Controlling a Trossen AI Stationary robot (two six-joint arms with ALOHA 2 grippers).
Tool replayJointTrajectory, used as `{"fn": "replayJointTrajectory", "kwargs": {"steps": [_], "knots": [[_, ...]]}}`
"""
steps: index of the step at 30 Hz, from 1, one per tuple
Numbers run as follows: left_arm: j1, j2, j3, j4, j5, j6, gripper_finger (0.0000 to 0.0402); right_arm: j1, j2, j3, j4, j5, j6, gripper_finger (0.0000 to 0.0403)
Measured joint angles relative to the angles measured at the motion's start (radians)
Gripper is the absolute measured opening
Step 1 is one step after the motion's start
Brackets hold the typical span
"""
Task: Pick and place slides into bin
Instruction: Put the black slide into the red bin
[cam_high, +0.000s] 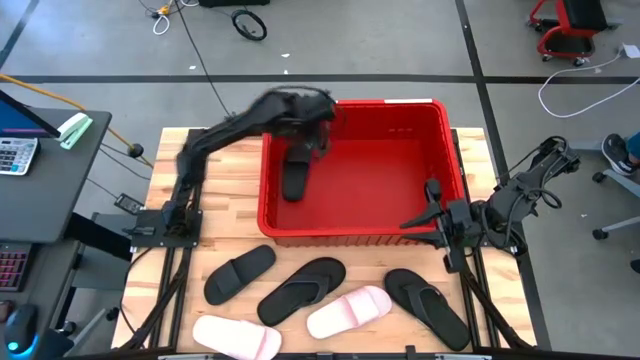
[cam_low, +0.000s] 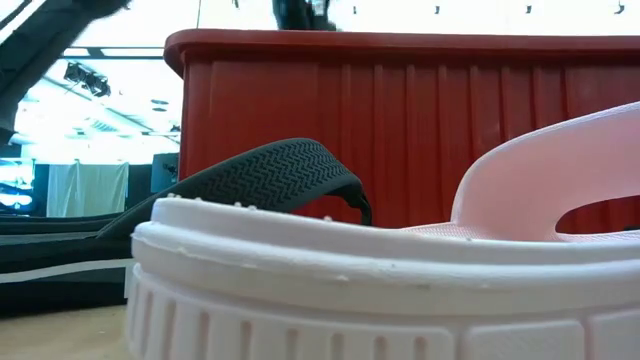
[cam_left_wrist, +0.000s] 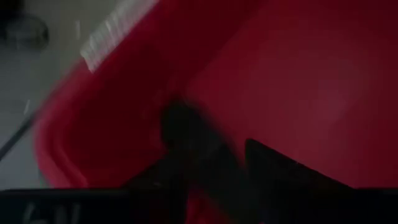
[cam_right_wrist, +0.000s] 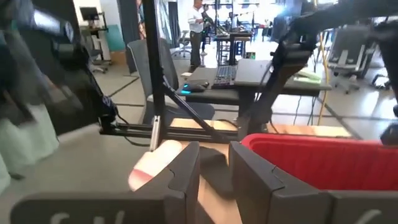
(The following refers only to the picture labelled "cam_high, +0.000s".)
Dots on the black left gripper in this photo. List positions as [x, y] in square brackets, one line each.
[302, 112]

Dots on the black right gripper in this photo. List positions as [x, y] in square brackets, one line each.
[457, 222]

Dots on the black slide sandal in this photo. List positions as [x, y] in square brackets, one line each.
[295, 185]
[240, 275]

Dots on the black flip-flop sandal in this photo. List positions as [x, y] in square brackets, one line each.
[430, 310]
[300, 292]

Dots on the pink slide sandal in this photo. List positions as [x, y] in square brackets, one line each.
[235, 337]
[350, 312]

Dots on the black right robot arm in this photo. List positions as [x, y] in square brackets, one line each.
[520, 192]

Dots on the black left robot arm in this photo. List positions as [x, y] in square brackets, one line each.
[225, 132]

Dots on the red plastic bin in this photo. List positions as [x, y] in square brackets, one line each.
[380, 175]

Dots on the black power adapter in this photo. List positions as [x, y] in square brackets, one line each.
[129, 203]

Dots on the grey office chair base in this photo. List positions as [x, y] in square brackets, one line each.
[617, 182]

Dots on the person's black shoe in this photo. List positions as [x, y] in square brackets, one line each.
[617, 152]

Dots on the person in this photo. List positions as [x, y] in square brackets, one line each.
[635, 147]

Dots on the mint green stapler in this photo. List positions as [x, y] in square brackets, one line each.
[75, 130]

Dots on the red office chair base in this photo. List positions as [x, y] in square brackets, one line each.
[567, 30]

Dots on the black office desk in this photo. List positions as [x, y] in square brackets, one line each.
[45, 190]

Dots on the computer monitor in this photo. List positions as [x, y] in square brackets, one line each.
[20, 120]

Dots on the grey desk calculator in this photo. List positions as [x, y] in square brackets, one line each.
[17, 156]

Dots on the keyboard with pink keys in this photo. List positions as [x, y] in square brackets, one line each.
[12, 265]

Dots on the black computer mouse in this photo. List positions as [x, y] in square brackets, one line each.
[20, 327]

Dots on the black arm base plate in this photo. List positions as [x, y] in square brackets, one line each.
[150, 232]

